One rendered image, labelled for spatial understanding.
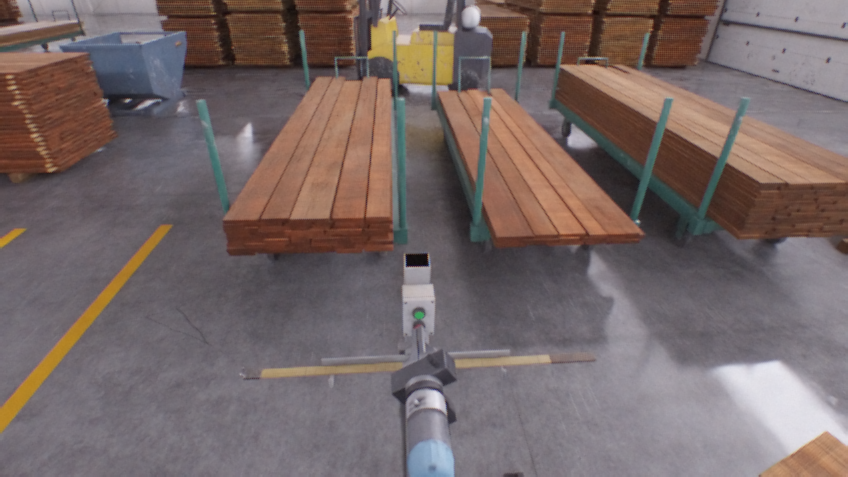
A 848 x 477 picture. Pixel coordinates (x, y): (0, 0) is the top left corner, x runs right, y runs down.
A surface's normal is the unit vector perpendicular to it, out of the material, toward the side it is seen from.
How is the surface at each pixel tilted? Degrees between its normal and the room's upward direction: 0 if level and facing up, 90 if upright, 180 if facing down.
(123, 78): 90
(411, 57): 90
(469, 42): 90
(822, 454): 0
